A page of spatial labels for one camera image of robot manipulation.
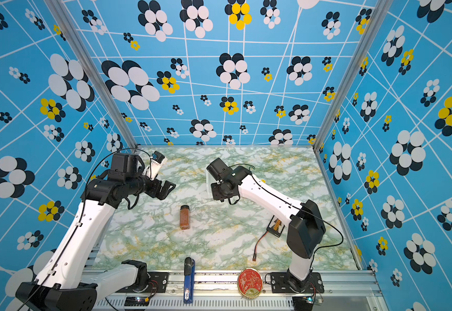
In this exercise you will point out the aluminium corner post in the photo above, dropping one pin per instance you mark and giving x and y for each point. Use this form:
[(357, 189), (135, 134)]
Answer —
[(378, 17), (60, 14)]

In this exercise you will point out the left aluminium corner post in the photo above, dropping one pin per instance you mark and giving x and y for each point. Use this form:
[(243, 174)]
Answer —
[(60, 14)]

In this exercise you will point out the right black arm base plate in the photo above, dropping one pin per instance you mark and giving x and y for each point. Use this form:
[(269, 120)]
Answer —
[(285, 283)]

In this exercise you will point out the blue black utility knife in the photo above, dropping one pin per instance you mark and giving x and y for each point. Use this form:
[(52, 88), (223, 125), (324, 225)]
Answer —
[(189, 275)]

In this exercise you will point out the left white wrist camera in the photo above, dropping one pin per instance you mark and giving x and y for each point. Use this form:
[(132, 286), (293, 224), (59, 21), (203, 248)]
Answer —
[(158, 160)]

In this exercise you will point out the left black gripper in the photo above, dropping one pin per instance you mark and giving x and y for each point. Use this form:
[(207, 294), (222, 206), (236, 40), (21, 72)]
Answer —
[(165, 189)]

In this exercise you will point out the aluminium front rail frame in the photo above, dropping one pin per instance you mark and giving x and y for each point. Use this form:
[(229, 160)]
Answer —
[(218, 290)]

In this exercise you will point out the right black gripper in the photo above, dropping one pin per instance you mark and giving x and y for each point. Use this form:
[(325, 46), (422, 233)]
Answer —
[(216, 195)]

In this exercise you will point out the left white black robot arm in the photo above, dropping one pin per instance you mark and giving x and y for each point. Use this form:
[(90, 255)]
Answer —
[(59, 285)]

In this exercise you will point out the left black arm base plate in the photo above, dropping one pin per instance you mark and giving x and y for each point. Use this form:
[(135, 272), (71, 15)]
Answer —
[(157, 282)]

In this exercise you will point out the red round tin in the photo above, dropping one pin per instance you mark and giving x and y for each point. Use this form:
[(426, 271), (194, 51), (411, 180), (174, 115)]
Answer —
[(250, 283)]

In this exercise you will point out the brown spice bottle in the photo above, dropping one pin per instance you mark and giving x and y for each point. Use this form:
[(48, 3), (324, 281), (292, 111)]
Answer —
[(184, 217)]

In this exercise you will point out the right aluminium corner post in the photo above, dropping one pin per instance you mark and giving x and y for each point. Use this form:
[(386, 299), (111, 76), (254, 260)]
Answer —
[(378, 17)]

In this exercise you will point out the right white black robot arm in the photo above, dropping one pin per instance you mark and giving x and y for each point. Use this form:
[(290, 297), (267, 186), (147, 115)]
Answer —
[(302, 219)]

